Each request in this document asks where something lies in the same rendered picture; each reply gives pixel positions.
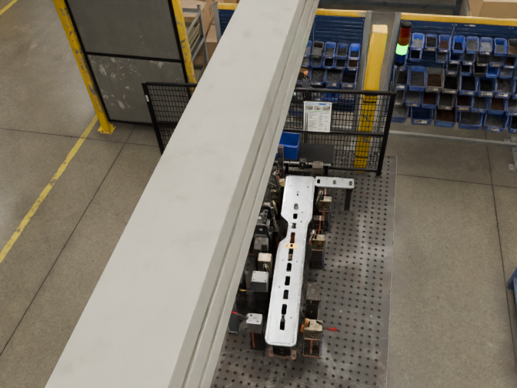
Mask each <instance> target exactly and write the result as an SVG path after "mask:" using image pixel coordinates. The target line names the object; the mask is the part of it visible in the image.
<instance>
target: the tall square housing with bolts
mask: <svg viewBox="0 0 517 388"><path fill-rule="evenodd" d="M268 288H269V273H267V272H259V271H253V274H252V291H258V292H253V298H254V304H255V305H254V311H255V313H258V314H262V315H265V316H266V315H268V314H269V303H270V301H269V300H270V299H269V291H268Z"/></svg>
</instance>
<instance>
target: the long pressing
mask: <svg viewBox="0 0 517 388"><path fill-rule="evenodd" d="M298 191H299V192H298ZM314 192H315V178H313V177H311V176H287V177H286V179H285V189H284V195H283V200H282V211H281V217H282V218H283V219H284V220H285V221H286V222H287V223H288V228H287V235H286V238H285V239H283V240H282V241H281V242H280V243H279V244H278V248H277V254H276V260H275V270H274V276H273V281H272V291H271V297H270V303H269V314H268V319H267V325H266V331H265V341H266V342H267V344H268V345H273V346H287V347H293V346H294V345H295V344H296V342H297V333H298V325H299V310H300V301H301V293H302V277H303V269H304V261H305V245H306V236H307V228H308V224H309V223H310V221H311V220H312V210H313V202H314ZM297 193H298V194H299V195H298V196H297ZM295 203H298V204H299V208H298V209H294V204H295ZM293 214H298V215H297V219H293ZM301 221H302V222H301ZM293 223H296V229H292V224H293ZM292 232H294V233H295V242H294V244H298V248H297V249H293V257H292V261H288V257H289V249H291V248H285V244H286V243H290V238H291V233H292ZM282 260H283V261H282ZM296 261H298V262H296ZM287 263H291V264H292V269H291V272H286V270H287ZM286 276H290V283H289V286H286V285H285V277H286ZM279 286H280V287H279ZM284 290H288V291H289V296H288V299H287V300H285V299H283V295H284ZM283 304H286V305H287V310H286V314H285V318H284V320H285V329H284V330H280V329H279V327H280V320H281V319H282V305H283ZM290 317H291V318H290Z"/></svg>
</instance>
